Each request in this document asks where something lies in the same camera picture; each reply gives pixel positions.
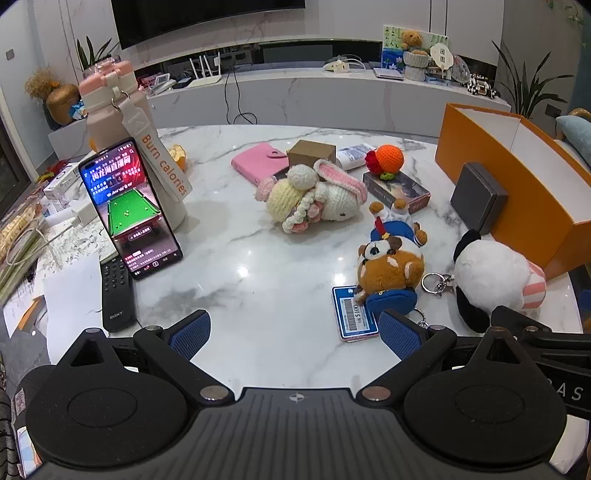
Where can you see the crochet orange with red flower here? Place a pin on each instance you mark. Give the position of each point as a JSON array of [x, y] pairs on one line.
[[390, 157]]

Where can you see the dark card deck box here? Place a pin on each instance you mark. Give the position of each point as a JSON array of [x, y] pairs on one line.
[[406, 191]]

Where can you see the black remote control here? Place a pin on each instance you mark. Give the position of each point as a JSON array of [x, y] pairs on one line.
[[117, 295]]

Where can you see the round white fan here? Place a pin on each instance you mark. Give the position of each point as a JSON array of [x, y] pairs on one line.
[[440, 55]]

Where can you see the green picture card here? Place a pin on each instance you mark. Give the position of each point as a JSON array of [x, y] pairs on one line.
[[390, 50]]

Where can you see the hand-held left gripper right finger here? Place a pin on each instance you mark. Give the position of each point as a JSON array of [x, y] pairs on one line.
[[400, 334]]

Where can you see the light blue cushion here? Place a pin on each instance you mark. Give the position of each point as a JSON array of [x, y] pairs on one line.
[[575, 136]]

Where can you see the gold vase with dried flowers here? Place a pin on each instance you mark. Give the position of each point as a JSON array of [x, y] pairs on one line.
[[60, 101]]

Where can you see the black television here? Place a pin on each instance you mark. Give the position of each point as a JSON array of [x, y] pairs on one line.
[[207, 18]]

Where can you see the crochet bunny doll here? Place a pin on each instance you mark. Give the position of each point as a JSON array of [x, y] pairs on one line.
[[318, 198]]

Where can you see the white paper sheet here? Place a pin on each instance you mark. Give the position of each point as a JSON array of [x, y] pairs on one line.
[[74, 295]]

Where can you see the brown teddy bear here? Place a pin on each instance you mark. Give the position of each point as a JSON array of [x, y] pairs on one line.
[[411, 39]]

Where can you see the grey square box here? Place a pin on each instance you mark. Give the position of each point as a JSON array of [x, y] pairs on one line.
[[478, 196]]

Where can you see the orange storage box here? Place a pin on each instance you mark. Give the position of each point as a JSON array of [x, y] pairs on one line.
[[531, 198]]

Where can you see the tall potted plant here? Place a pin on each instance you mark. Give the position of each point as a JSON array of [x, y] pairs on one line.
[[526, 87]]

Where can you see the white marble tv cabinet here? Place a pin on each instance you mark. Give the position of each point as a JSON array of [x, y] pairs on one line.
[[323, 101]]

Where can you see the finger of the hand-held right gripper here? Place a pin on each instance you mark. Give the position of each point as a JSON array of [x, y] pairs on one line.
[[521, 323]]

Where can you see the sailor duck plush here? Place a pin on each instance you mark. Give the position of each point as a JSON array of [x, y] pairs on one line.
[[401, 226]]

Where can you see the silver tablet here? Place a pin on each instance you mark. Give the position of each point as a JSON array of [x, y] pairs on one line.
[[388, 74]]

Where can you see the small potted plant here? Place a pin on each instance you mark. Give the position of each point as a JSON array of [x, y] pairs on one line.
[[94, 50]]

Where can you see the plastic-wrapped green bundle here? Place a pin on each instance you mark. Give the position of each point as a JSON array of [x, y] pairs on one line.
[[18, 249]]

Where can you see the white blue tissue pack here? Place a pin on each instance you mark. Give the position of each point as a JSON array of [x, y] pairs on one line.
[[353, 156]]

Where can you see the peeled tangerine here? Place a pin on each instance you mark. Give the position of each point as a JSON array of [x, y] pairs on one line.
[[178, 159]]

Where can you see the white router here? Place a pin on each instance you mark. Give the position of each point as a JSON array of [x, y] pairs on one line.
[[205, 74]]

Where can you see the grey knitted basket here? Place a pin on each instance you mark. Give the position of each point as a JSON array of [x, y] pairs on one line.
[[417, 64]]

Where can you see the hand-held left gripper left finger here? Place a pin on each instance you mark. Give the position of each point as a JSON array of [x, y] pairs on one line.
[[189, 334]]

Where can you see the pink wallet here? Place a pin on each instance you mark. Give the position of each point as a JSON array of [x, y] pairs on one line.
[[258, 161]]

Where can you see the smartphone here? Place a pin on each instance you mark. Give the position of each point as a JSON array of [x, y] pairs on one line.
[[131, 212]]

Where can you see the black white brick toy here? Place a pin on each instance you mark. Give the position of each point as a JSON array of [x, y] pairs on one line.
[[482, 87]]

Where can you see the white clear-lid box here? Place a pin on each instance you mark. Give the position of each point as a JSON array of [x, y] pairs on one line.
[[62, 182]]

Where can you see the blue price tag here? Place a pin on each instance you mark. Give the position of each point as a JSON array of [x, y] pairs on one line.
[[353, 314]]

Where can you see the brown cardboard box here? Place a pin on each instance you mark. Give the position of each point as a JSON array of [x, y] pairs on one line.
[[311, 152]]

